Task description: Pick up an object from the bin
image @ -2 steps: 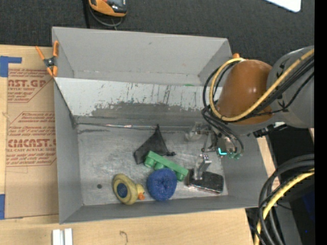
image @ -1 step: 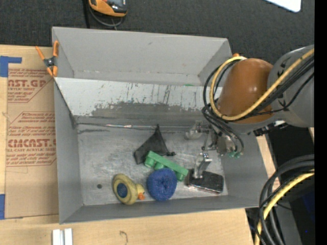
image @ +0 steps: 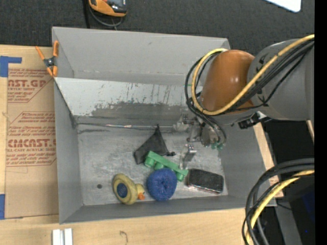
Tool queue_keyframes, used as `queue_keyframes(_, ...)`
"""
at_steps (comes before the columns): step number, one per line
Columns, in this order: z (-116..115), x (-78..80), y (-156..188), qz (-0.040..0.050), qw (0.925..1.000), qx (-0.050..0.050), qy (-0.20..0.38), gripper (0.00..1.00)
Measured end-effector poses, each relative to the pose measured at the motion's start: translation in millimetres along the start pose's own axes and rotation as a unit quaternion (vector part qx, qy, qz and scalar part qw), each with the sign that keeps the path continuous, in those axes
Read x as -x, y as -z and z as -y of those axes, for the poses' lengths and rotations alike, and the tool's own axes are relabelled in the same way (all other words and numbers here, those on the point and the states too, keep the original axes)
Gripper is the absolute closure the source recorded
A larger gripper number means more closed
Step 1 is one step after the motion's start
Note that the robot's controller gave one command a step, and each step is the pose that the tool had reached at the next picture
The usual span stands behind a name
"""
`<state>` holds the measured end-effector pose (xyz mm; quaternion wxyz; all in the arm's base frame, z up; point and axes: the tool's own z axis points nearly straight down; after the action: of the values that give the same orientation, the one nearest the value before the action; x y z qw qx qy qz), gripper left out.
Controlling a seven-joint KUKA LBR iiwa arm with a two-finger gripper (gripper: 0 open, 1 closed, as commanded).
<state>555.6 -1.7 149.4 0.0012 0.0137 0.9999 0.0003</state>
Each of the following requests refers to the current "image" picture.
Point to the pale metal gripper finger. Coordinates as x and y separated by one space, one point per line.
183 123
188 154

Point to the green toy building block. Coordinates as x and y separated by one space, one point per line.
163 162

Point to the black rectangular case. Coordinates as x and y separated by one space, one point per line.
205 180

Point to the black cloth pouch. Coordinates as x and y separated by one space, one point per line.
153 144

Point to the blue scrubber ball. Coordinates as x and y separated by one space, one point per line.
161 184

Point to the yellow rubber duck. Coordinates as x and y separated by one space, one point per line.
124 189

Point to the grey metal bin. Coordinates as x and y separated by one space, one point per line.
107 142

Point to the brown cardboard board red print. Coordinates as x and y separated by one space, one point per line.
30 126

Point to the black cylinder on white bracket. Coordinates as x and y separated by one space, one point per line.
247 123

